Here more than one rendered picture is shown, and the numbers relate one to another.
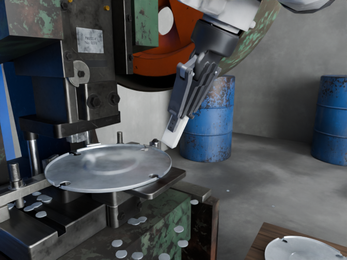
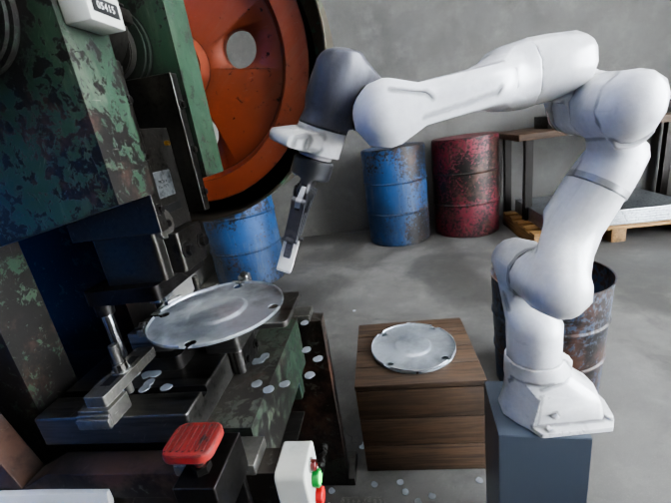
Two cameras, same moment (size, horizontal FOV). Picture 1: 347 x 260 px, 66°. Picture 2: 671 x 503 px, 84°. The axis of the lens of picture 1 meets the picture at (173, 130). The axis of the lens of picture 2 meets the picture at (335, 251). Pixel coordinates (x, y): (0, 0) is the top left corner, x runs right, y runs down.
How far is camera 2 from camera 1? 0.30 m
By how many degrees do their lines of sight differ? 23
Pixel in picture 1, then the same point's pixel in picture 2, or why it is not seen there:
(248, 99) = (285, 195)
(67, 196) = (182, 360)
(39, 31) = (137, 193)
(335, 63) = not seen: hidden behind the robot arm
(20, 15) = (121, 181)
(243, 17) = (336, 150)
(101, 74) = (179, 217)
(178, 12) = (223, 124)
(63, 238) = (207, 397)
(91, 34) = (162, 176)
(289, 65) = not seen: hidden behind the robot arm
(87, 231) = (221, 385)
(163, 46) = not seen: hidden behind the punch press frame
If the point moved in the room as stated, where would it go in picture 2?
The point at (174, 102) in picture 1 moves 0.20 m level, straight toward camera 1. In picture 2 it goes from (291, 231) to (338, 256)
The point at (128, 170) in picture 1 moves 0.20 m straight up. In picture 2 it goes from (244, 309) to (221, 219)
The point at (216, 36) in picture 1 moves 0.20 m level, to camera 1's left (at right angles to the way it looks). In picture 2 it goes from (319, 169) to (203, 192)
